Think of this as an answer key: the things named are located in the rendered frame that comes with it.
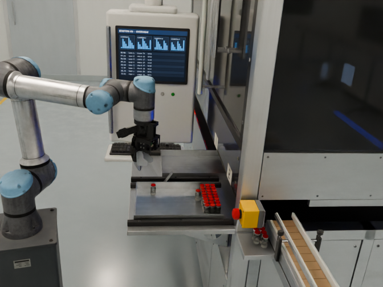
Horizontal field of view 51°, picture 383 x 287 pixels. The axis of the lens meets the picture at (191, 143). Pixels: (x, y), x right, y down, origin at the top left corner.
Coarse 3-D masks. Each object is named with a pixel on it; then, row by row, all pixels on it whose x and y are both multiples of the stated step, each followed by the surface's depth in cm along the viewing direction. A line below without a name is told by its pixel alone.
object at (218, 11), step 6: (216, 6) 159; (216, 12) 160; (216, 18) 160; (216, 24) 161; (216, 30) 162; (216, 36) 163; (216, 42) 164; (216, 48) 165; (228, 48) 166; (216, 54) 166
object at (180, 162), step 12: (168, 156) 204; (180, 156) 205; (192, 156) 206; (204, 156) 207; (216, 156) 208; (168, 168) 192; (180, 168) 192; (192, 168) 193; (204, 168) 194; (216, 168) 195
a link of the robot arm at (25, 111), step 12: (12, 60) 141; (24, 60) 145; (24, 72) 142; (36, 72) 149; (24, 108) 148; (36, 108) 154; (24, 120) 150; (36, 120) 153; (24, 132) 152; (36, 132) 154; (24, 144) 154; (36, 144) 155; (24, 156) 156; (36, 156) 156; (48, 156) 162; (24, 168) 156; (36, 168) 156; (48, 168) 161; (48, 180) 161
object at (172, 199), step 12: (144, 192) 169; (156, 192) 170; (168, 192) 170; (180, 192) 171; (192, 192) 171; (144, 204) 161; (156, 204) 161; (168, 204) 162; (180, 204) 162; (192, 204) 162; (144, 216) 148; (156, 216) 148; (168, 216) 149; (180, 216) 149; (192, 216) 150; (204, 216) 150; (216, 216) 151
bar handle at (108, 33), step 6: (108, 30) 206; (108, 36) 207; (108, 42) 209; (108, 48) 210; (108, 54) 211; (108, 60) 212; (108, 66) 213; (108, 72) 215; (108, 78) 216; (108, 114) 225
